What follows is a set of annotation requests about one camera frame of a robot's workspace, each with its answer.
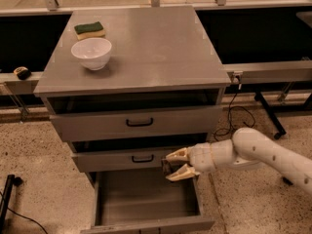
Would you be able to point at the grey metal rail bench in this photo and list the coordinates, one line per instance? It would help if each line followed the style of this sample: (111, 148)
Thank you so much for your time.
(253, 73)

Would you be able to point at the black yellow tape measure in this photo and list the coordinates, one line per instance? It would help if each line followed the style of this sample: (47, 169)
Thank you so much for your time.
(22, 72)

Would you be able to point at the bottom grey drawer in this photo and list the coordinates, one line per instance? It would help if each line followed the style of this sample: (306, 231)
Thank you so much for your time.
(144, 202)

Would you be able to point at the grey drawer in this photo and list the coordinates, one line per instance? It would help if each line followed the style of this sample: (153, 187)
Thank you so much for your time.
(117, 160)
(155, 122)
(144, 202)

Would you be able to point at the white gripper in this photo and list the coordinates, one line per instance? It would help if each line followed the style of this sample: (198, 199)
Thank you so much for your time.
(200, 158)

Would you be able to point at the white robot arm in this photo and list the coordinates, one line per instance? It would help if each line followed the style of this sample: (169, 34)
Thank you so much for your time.
(247, 147)

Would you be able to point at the green yellow sponge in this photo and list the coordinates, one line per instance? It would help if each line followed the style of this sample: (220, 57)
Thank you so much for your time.
(89, 30)

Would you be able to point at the white bowl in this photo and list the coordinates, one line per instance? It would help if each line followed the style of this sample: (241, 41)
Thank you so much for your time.
(92, 53)

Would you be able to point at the black table leg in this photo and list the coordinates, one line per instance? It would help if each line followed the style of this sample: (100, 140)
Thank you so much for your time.
(280, 129)

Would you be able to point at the middle grey drawer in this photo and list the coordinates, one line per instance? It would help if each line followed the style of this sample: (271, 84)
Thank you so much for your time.
(117, 160)

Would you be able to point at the black stand left floor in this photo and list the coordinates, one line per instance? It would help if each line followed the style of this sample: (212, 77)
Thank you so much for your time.
(5, 196)

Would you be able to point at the black rxbar chocolate bar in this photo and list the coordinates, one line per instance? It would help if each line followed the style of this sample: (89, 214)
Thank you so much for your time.
(166, 167)

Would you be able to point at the top grey drawer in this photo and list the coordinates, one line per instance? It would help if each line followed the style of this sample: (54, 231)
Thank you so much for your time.
(155, 122)

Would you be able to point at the grey drawer cabinet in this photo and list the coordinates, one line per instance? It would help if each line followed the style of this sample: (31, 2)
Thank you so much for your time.
(160, 58)

